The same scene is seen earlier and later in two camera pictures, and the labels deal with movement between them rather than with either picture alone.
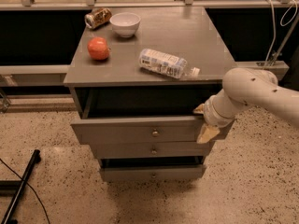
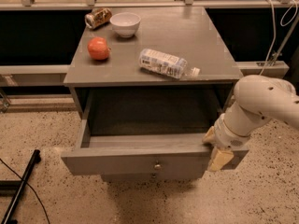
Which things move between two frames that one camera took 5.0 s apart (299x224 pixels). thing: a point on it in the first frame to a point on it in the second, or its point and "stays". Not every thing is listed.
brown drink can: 97,17 stays
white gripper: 212,114 to 228,136
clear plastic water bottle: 164,63 stays
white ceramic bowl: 125,23 stays
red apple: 98,48 stays
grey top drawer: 141,130 to 142,155
